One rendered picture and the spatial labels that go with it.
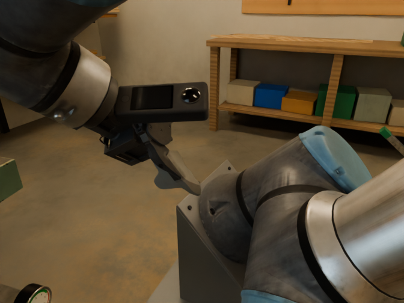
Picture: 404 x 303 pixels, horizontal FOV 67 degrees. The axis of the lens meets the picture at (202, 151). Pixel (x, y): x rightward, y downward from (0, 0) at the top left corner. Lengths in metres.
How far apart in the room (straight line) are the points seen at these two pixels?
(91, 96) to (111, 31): 3.89
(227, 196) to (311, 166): 0.18
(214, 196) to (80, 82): 0.35
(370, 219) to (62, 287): 1.44
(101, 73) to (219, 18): 3.12
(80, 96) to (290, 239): 0.28
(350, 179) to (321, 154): 0.05
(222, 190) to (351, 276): 0.31
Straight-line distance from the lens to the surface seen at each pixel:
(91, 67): 0.36
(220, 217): 0.57
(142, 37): 3.95
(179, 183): 0.44
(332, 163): 0.46
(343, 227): 0.34
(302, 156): 0.49
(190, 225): 0.59
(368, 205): 0.33
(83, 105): 0.35
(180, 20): 3.66
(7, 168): 0.62
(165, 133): 0.42
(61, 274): 1.67
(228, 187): 0.58
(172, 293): 0.77
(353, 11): 3.18
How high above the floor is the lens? 1.15
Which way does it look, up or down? 26 degrees down
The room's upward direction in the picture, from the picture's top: straight up
